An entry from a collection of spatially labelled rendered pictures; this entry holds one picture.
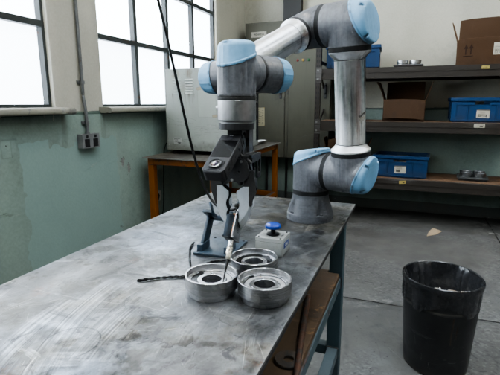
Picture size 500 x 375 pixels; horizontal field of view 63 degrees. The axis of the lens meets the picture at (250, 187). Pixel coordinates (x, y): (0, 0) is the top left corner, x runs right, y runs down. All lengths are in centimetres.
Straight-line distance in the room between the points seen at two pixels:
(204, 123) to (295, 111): 172
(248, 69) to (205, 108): 235
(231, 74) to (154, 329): 47
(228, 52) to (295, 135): 390
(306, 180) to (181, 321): 68
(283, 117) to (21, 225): 306
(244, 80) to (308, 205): 61
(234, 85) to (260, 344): 45
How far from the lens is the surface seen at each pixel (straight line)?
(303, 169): 128
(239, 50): 79
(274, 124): 473
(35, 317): 85
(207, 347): 68
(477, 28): 428
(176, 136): 327
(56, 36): 272
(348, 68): 118
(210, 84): 96
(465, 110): 426
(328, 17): 119
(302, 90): 463
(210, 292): 79
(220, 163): 73
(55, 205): 266
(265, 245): 102
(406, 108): 419
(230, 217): 82
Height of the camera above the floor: 117
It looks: 12 degrees down
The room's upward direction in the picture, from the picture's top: straight up
